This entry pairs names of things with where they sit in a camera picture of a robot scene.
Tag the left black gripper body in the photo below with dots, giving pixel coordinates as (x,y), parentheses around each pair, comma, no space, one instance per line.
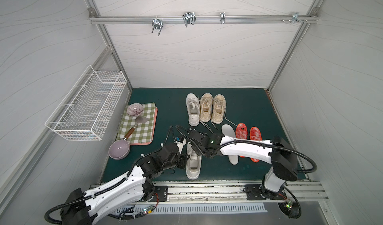
(180,158)

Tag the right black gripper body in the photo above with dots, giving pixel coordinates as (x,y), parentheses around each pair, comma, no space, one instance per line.
(193,135)

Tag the white sneaker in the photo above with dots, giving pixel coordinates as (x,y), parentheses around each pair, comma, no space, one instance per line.
(193,109)
(193,163)

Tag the white foam insole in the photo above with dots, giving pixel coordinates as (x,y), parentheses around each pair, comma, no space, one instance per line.
(227,130)

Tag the red orange insole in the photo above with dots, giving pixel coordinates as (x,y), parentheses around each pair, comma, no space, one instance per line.
(241,131)

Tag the white sneaker front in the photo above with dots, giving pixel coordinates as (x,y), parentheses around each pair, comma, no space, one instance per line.
(193,109)

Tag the beige lace sneaker with laces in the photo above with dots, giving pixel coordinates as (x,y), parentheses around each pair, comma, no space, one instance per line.
(219,110)

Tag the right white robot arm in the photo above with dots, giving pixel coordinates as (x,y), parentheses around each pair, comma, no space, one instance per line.
(286,163)

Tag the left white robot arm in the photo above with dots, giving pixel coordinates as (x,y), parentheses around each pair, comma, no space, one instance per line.
(87,208)

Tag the metal U-bolt hook middle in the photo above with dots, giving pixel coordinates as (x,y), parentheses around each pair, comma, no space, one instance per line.
(189,18)

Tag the metal u-bolt hook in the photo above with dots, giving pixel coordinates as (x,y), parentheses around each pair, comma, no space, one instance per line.
(189,18)
(157,24)

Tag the metal clip hook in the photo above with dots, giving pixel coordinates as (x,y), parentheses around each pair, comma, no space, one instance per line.
(222,18)

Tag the metal U-bolt hook left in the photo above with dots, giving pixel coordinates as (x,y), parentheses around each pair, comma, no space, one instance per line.
(157,24)

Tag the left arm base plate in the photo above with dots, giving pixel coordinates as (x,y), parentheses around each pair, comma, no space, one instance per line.
(160,194)

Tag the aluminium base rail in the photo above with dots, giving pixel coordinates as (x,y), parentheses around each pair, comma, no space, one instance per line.
(208,192)

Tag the purple saucepan wooden handle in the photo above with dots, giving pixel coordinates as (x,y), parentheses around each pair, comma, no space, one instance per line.
(121,148)

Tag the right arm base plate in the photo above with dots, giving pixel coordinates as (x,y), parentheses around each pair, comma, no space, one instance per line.
(256,192)

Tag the white slotted cable duct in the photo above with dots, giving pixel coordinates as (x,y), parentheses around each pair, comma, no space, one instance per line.
(225,208)

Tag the white wire basket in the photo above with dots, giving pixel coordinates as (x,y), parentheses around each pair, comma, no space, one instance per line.
(85,112)

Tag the metal crossbar rail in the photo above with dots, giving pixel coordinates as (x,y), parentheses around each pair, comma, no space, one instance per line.
(200,19)

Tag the metal bracket hook right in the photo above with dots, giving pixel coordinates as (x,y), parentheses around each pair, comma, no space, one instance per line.
(295,19)

